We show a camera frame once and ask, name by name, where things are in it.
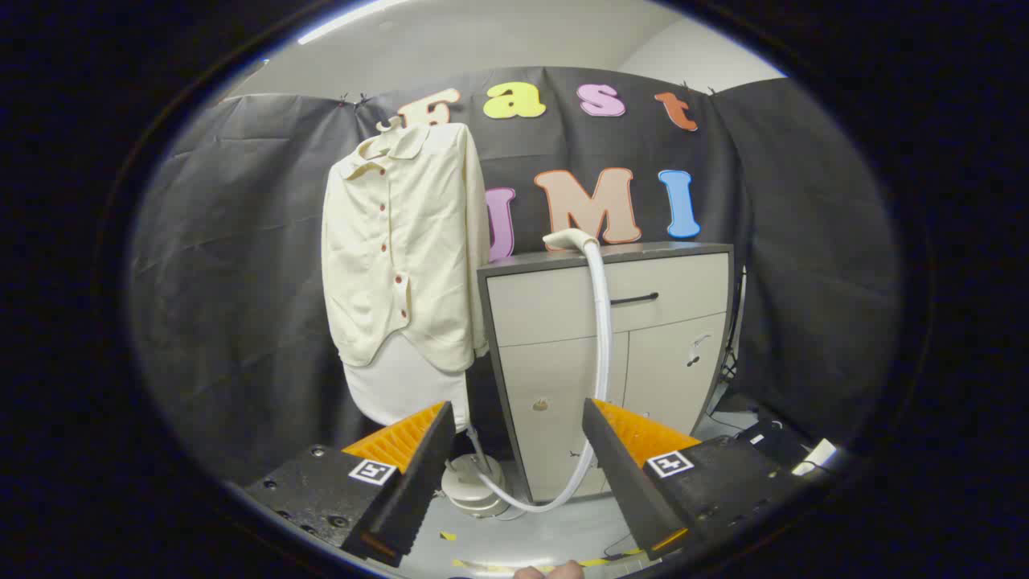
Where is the white ironing board pad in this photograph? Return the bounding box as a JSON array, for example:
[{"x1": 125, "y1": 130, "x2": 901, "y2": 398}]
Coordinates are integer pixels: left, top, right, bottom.
[{"x1": 344, "y1": 331, "x2": 471, "y2": 433}]

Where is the white flat board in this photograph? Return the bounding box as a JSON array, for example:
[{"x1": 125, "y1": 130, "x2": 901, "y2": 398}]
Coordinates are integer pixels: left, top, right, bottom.
[{"x1": 792, "y1": 438, "x2": 838, "y2": 475}]

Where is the black box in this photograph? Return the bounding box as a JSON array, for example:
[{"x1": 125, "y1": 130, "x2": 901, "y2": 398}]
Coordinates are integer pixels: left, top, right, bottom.
[{"x1": 736, "y1": 418, "x2": 813, "y2": 469}]

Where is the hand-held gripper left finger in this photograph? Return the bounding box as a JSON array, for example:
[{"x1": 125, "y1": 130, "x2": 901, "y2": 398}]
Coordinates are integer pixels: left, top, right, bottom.
[{"x1": 241, "y1": 400, "x2": 457, "y2": 568}]

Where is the beige cabinet grey top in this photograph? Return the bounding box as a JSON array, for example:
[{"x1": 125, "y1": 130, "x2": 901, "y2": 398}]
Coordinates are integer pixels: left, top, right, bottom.
[{"x1": 477, "y1": 241, "x2": 735, "y2": 503}]

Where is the cream button shirt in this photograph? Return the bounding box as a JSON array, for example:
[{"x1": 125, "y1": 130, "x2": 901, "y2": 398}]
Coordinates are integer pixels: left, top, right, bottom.
[{"x1": 321, "y1": 121, "x2": 491, "y2": 373}]

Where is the white garment steamer base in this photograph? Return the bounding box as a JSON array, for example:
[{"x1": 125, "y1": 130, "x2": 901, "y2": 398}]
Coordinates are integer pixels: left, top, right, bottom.
[{"x1": 441, "y1": 426, "x2": 527, "y2": 519}]

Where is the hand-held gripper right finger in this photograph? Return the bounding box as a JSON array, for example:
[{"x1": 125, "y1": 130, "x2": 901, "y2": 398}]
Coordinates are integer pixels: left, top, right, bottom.
[{"x1": 581, "y1": 398, "x2": 829, "y2": 562}]

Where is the black backdrop cloth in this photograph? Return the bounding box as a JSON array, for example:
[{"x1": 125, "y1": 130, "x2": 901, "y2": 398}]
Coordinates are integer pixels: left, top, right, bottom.
[{"x1": 129, "y1": 66, "x2": 901, "y2": 483}]

